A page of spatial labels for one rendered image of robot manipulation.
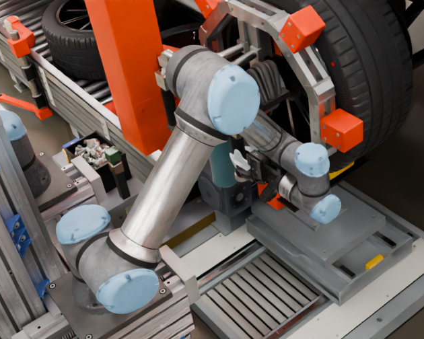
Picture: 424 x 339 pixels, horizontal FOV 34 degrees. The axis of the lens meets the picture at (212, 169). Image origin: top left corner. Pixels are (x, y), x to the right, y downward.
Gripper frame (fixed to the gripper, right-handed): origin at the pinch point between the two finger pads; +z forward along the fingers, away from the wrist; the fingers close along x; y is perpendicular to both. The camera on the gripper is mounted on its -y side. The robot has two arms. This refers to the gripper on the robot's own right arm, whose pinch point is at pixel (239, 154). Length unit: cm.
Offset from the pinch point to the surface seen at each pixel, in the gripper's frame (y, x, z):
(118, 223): -64, 15, 68
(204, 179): -45, -13, 44
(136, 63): 5, -3, 55
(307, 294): -77, -20, 1
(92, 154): -26, 18, 65
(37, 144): -83, 8, 169
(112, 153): -17, 17, 49
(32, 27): -56, -30, 235
